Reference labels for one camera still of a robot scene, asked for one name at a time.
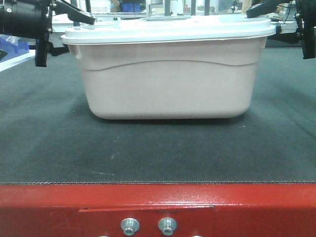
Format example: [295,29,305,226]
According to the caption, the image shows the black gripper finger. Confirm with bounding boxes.
[53,0,95,25]
[246,0,280,18]
[294,0,316,59]
[35,9,49,67]

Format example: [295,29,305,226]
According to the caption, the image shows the white bin lid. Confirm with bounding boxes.
[61,14,276,45]

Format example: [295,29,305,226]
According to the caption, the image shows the pale pink storage bin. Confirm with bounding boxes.
[70,38,266,119]

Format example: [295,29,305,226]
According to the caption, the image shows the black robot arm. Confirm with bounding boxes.
[0,0,95,67]

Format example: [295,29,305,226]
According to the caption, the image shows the blue bins on far shelf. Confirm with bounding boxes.
[121,3,141,12]

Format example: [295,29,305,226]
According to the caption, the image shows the blue crate at left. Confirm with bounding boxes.
[0,35,29,62]

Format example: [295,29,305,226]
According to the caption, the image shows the dark grey table mat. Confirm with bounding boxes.
[0,47,316,184]

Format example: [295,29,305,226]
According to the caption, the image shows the left silver bolt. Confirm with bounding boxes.
[120,218,140,237]

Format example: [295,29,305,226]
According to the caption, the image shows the silver bolt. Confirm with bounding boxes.
[120,218,140,237]
[158,217,178,236]

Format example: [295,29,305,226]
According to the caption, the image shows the right silver bolt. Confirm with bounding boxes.
[158,217,178,236]

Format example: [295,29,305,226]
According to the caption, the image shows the red metal cart frame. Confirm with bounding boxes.
[0,184,316,237]

